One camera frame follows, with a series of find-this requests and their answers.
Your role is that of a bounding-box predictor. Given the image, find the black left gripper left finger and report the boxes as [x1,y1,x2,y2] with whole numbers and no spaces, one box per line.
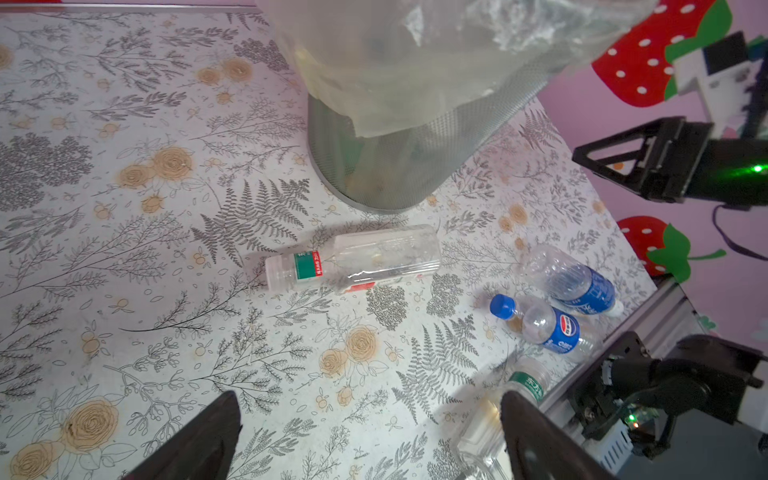
[124,391,242,480]

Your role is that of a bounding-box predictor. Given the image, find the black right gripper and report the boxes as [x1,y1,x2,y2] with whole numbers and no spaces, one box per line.
[572,116,767,207]

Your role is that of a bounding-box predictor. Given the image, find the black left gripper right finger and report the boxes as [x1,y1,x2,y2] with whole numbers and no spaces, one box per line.
[500,391,616,480]

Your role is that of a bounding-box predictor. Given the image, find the square bottle green cap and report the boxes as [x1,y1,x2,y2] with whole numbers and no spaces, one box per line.
[453,356,551,479]

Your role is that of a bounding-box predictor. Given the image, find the Pepsi label clear bottle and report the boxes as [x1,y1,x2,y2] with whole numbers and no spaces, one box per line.
[489,294,603,364]

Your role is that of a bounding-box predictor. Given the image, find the clear bottle blue label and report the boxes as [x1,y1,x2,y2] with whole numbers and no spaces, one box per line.
[521,245,624,317]

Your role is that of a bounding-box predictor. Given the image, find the clear bottle red green label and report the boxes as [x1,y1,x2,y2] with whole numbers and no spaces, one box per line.
[264,225,442,293]

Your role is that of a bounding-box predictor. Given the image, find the grey mesh waste bin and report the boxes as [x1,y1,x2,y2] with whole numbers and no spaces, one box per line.
[307,51,565,214]

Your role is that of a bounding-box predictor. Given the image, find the clear plastic bin liner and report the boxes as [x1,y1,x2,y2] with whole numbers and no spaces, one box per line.
[260,1,654,137]

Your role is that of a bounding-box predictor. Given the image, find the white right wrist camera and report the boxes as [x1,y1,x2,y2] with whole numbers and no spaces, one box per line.
[672,31,767,138]

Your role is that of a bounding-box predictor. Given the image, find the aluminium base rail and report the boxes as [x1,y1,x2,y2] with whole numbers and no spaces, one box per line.
[541,277,705,474]

